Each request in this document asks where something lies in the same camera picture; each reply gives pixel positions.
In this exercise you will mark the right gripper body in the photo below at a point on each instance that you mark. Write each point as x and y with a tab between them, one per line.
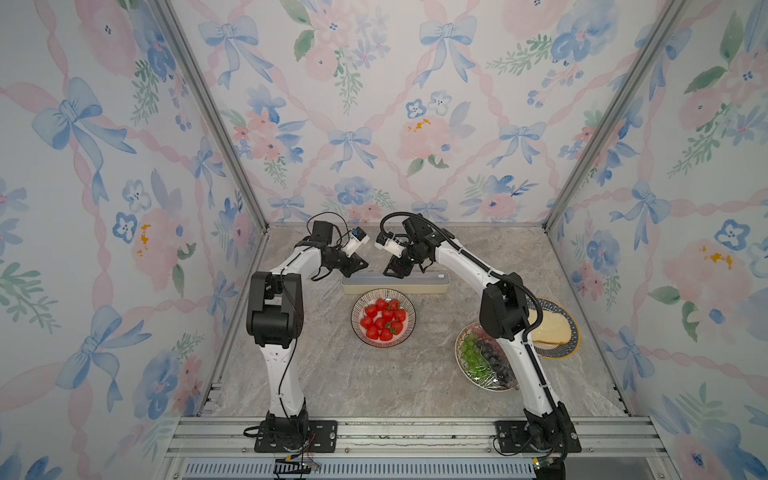
410	256

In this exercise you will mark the blue yellow-rimmed plate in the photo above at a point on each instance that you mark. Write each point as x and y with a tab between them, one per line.
558	330

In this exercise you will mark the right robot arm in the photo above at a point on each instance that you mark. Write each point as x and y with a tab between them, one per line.
509	312

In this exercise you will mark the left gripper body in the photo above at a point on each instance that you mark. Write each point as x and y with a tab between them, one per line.
339	262

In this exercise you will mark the plate of grapes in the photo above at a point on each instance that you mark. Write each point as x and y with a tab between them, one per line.
483	356

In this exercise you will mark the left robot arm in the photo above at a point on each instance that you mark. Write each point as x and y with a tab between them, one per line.
275	321

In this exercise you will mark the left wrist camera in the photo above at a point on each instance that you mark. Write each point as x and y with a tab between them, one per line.
357	238

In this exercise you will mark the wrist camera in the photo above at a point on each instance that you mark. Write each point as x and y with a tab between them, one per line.
357	238
389	242

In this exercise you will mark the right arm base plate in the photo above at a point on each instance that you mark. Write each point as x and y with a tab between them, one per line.
521	436

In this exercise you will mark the cream plastic wrap dispenser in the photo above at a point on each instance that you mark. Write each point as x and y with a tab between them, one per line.
416	284

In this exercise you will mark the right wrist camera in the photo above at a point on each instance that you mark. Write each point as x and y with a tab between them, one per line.
389	242

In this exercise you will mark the glass bowl of strawberries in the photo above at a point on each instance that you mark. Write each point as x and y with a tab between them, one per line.
383	318

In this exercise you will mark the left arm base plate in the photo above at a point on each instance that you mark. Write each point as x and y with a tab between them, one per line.
280	435

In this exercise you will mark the bread slices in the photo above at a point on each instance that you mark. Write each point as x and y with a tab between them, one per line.
554	329

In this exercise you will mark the aluminium front rail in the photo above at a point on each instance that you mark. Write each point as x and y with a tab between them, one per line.
420	448

